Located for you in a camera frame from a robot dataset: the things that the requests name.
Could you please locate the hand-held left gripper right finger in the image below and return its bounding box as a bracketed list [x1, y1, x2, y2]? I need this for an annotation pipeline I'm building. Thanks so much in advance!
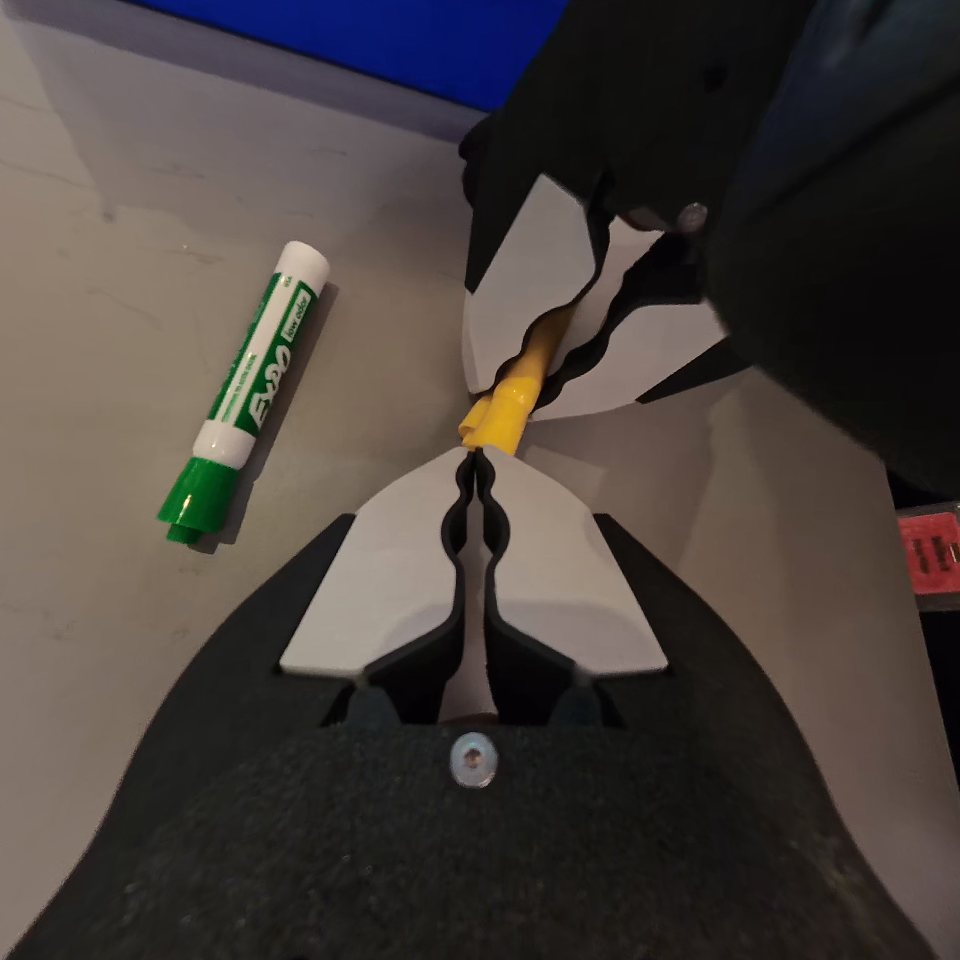
[478, 447, 672, 723]

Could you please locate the yellow highlighter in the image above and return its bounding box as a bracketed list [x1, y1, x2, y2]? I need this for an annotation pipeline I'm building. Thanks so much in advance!
[472, 307, 579, 457]
[459, 397, 495, 453]

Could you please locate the blue plastic bin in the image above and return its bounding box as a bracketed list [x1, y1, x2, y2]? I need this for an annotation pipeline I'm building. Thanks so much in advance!
[127, 0, 573, 115]

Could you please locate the green dry erase marker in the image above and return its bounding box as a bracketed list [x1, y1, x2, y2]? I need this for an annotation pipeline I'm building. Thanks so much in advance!
[156, 240, 331, 547]

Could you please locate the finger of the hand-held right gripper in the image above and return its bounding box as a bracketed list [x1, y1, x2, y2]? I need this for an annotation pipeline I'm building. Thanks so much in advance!
[534, 232, 732, 421]
[461, 174, 612, 396]

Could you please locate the black case with red label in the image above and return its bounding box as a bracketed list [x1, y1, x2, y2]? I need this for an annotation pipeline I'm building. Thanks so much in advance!
[885, 468, 960, 960]

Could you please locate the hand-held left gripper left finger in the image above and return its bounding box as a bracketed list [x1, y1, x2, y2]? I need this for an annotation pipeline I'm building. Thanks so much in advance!
[277, 448, 480, 723]

